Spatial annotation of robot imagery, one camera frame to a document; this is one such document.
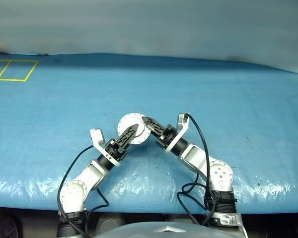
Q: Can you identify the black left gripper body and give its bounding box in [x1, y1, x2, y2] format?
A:
[105, 138, 130, 162]

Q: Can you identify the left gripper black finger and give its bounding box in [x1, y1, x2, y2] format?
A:
[116, 124, 140, 151]

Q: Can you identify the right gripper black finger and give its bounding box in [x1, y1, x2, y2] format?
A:
[142, 116, 168, 137]

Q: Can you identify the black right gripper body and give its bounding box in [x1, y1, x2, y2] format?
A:
[155, 124, 181, 149]

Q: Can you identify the white round plate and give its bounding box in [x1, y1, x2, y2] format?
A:
[117, 112, 152, 142]

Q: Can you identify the blue table cover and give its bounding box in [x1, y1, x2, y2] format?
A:
[0, 51, 298, 215]

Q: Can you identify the silver robot torso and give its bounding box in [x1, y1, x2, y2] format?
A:
[94, 221, 242, 238]

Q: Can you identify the yellow tape grid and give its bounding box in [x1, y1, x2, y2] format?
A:
[0, 59, 39, 82]

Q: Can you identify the dark rounded shape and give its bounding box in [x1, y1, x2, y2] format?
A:
[0, 212, 19, 238]

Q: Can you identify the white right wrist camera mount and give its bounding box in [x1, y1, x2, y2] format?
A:
[164, 113, 191, 154]

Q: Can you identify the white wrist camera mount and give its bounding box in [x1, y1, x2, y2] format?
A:
[164, 113, 191, 154]
[89, 128, 121, 167]

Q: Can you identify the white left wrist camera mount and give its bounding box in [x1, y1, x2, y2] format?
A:
[89, 128, 121, 167]

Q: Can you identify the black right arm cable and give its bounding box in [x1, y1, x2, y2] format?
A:
[176, 113, 214, 226]

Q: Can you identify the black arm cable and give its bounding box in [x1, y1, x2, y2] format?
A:
[56, 145, 110, 238]
[176, 113, 214, 226]

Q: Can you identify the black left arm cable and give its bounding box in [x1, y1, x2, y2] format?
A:
[56, 145, 110, 238]

